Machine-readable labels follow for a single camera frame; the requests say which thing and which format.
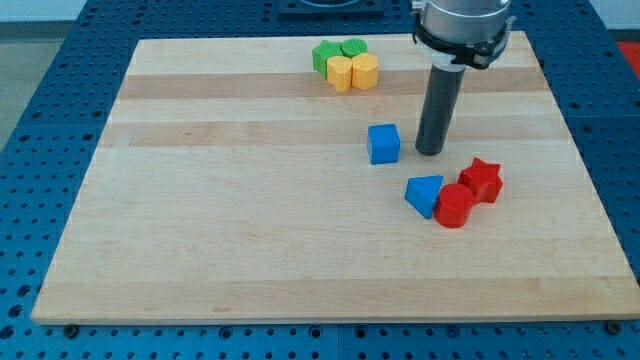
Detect wooden board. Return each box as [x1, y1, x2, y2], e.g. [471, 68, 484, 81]
[31, 31, 639, 325]

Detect blue cube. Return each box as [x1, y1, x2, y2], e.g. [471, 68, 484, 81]
[367, 124, 401, 165]

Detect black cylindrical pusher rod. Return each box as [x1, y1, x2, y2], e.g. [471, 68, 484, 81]
[415, 66, 465, 156]

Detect red star block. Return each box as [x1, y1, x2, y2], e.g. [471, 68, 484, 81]
[458, 157, 503, 203]

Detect green star block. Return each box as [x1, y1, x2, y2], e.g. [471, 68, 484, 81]
[312, 40, 343, 79]

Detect yellow heart block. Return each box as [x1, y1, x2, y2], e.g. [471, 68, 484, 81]
[326, 56, 352, 92]

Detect blue triangular prism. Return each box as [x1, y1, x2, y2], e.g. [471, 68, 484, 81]
[404, 175, 444, 219]

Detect yellow hexagon block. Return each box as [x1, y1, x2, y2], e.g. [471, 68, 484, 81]
[352, 53, 379, 90]

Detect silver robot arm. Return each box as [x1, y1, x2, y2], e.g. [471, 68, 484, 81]
[411, 0, 515, 156]

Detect red cylinder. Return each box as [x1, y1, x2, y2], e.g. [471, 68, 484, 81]
[434, 183, 474, 228]

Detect black cable clamp ring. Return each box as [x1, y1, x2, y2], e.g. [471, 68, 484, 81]
[411, 14, 517, 71]

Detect green cylinder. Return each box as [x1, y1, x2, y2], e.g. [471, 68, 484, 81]
[340, 38, 368, 58]

